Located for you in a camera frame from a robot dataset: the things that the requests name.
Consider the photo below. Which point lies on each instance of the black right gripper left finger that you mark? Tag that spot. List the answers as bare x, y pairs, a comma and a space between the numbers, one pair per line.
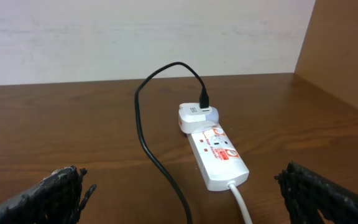
58, 199

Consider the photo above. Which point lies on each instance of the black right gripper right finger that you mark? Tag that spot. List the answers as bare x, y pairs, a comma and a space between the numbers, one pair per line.
311, 198

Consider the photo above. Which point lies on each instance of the white power strip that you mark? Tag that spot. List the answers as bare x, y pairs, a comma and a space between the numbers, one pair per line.
219, 162

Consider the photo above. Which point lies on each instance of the white USB charger adapter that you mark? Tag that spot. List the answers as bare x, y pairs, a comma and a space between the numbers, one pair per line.
194, 119

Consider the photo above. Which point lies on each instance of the brown cardboard side panel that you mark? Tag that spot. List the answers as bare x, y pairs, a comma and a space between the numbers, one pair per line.
329, 55

